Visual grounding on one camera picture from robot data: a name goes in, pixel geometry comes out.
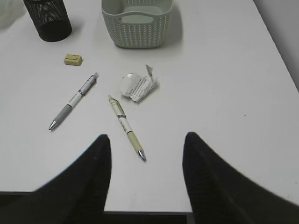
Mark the green woven plastic basket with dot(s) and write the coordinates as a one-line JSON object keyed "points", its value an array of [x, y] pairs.
{"points": [[137, 24]]}

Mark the black mesh pen holder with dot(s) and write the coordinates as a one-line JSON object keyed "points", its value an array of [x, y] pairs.
{"points": [[50, 19]]}

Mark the white waste paper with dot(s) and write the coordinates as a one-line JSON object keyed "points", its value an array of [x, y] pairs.
{"points": [[137, 87]]}

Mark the yellow eraser near basket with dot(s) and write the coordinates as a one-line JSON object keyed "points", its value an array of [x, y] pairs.
{"points": [[75, 60]]}

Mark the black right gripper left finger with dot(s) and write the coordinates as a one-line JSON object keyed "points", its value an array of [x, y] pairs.
{"points": [[76, 196]]}

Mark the pale green wavy plate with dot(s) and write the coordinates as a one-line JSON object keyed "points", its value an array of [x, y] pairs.
{"points": [[10, 12]]}

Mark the grey and white pen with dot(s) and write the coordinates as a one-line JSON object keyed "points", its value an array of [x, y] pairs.
{"points": [[92, 80]]}

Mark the beige grip pen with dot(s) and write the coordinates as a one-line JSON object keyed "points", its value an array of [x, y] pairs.
{"points": [[121, 116]]}

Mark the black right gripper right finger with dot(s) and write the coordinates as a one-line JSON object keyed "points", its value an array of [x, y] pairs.
{"points": [[219, 194]]}

